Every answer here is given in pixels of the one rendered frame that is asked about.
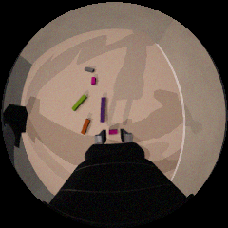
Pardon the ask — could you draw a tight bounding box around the purple rod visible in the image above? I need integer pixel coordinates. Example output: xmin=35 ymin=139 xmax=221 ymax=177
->
xmin=100 ymin=97 xmax=105 ymax=123

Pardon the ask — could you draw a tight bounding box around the small magenta block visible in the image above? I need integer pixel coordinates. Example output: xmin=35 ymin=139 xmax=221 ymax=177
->
xmin=91 ymin=77 xmax=96 ymax=85
xmin=109 ymin=129 xmax=118 ymax=135

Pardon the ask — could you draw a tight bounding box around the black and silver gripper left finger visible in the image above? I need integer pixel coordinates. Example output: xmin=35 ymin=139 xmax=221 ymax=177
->
xmin=94 ymin=129 xmax=106 ymax=144

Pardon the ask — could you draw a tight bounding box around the orange rod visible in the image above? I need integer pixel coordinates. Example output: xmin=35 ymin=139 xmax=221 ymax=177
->
xmin=81 ymin=119 xmax=90 ymax=134

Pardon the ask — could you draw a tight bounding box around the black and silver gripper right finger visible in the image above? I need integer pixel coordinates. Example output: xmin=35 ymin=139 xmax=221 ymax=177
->
xmin=121 ymin=129 xmax=133 ymax=143

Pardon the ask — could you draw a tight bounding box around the lime green rod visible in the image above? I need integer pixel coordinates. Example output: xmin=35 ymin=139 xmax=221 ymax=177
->
xmin=72 ymin=94 xmax=87 ymax=111

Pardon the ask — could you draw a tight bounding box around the grey rod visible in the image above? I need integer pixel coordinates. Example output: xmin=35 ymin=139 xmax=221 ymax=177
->
xmin=85 ymin=67 xmax=94 ymax=73

